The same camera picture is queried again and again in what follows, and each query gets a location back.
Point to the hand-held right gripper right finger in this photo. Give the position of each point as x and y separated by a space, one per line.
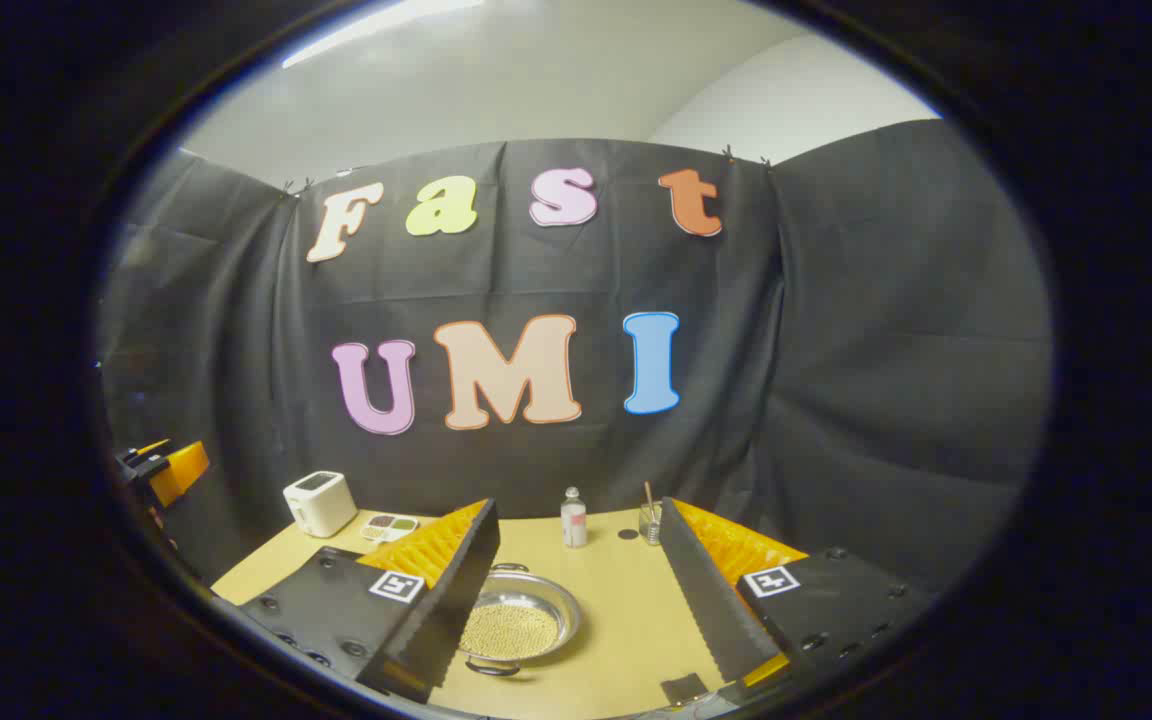
711 610

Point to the clear bottle with pink label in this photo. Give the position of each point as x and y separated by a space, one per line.
573 525

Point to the white divided dish of beans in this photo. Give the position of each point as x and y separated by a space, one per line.
389 526

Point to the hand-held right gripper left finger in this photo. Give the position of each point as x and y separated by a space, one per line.
446 610

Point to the white toaster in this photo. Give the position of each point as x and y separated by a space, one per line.
316 505

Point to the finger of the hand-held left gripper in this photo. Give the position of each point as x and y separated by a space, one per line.
181 470

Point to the clear glass cup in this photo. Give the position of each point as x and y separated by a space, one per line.
650 528

